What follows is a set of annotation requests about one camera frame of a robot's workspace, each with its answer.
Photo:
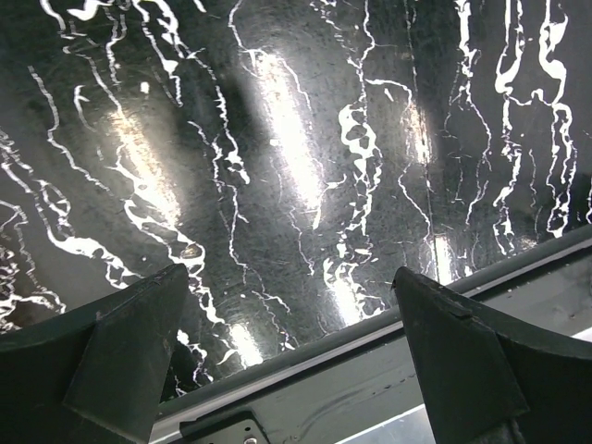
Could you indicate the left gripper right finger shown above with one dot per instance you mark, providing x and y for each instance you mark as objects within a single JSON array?
[{"x": 488, "y": 377}]

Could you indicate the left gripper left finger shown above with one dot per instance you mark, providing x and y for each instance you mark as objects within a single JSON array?
[{"x": 94, "y": 374}]

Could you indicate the black marble pattern mat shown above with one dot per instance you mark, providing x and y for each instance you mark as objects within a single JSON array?
[{"x": 291, "y": 154}]

